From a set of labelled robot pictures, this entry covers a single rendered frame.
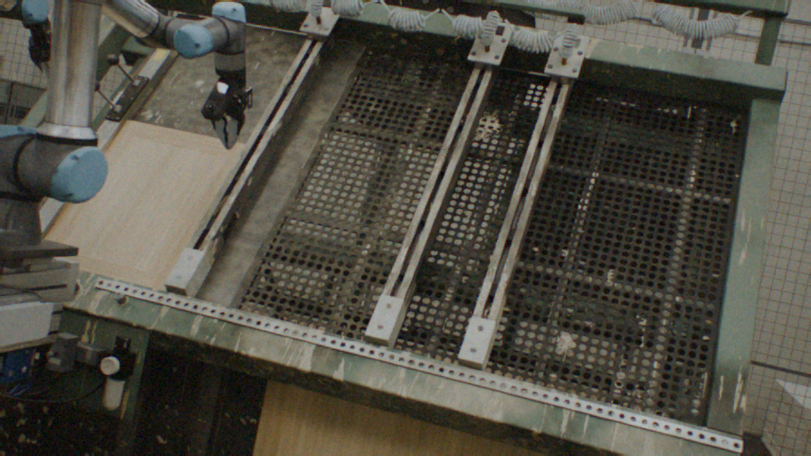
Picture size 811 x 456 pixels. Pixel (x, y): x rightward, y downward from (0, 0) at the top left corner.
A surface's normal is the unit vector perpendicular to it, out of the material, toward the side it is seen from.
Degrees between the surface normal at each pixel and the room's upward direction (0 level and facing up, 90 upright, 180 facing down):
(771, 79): 51
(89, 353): 90
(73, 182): 97
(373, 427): 90
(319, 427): 90
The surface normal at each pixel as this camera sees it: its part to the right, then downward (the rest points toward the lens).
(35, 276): 0.95, 0.21
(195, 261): -0.06, -0.62
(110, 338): -0.24, 0.00
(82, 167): 0.85, 0.33
